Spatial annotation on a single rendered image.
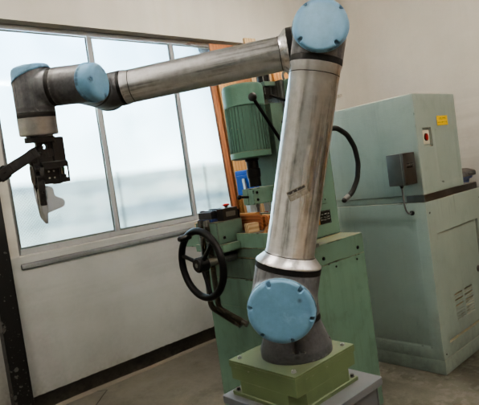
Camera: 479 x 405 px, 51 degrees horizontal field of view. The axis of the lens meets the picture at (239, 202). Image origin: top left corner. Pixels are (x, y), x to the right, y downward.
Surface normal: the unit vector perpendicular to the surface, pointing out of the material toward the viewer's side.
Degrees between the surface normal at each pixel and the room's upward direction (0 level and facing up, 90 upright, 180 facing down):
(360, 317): 90
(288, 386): 90
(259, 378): 90
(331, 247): 90
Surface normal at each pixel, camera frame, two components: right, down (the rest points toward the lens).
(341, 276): 0.65, -0.05
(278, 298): -0.16, 0.16
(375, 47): -0.73, 0.14
